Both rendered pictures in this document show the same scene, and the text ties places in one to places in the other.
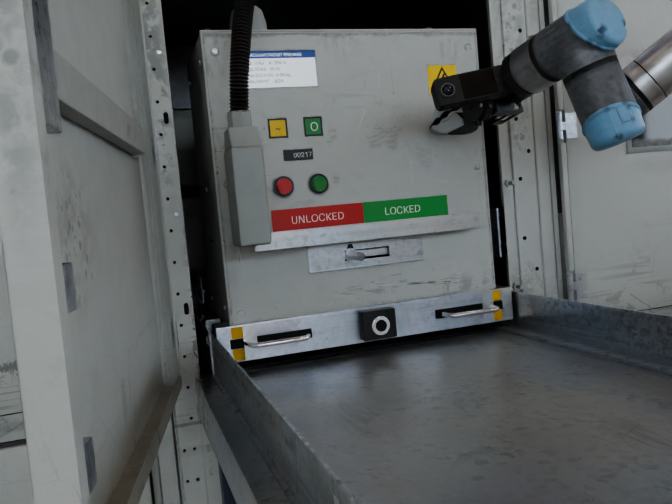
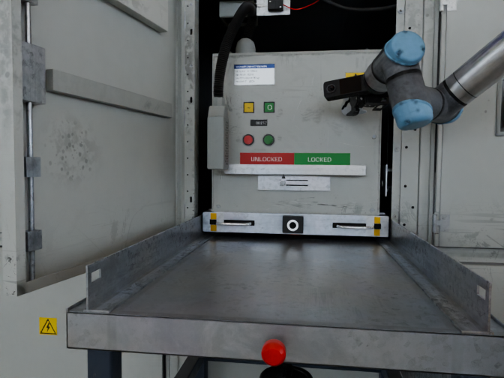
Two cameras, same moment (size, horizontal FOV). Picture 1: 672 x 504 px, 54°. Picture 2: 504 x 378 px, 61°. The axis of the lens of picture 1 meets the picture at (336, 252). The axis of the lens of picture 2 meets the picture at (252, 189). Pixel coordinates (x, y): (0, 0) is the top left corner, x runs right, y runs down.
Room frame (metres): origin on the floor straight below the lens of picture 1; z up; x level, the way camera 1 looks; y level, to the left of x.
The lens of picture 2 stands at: (-0.05, -0.48, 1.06)
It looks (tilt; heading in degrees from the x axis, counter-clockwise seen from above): 3 degrees down; 25
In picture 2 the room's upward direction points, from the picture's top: 1 degrees clockwise
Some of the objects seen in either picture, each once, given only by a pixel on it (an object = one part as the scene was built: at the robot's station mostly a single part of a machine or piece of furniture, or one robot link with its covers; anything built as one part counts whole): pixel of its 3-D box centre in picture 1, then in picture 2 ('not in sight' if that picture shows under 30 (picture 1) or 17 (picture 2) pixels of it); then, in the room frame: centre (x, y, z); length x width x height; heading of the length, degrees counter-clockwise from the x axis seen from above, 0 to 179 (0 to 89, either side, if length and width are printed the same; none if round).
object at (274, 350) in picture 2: not in sight; (274, 349); (0.47, -0.27, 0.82); 0.04 x 0.03 x 0.03; 18
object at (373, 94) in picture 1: (360, 175); (294, 136); (1.13, -0.05, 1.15); 0.48 x 0.01 x 0.48; 108
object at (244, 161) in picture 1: (246, 187); (218, 138); (1.01, 0.13, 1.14); 0.08 x 0.05 x 0.17; 18
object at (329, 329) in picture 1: (370, 321); (293, 223); (1.15, -0.05, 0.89); 0.54 x 0.05 x 0.06; 108
